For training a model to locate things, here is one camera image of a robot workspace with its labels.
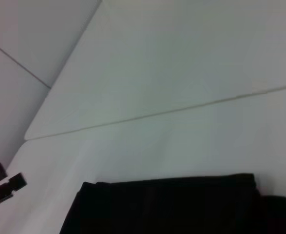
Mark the black t-shirt with FREE print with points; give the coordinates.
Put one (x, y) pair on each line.
(181, 207)

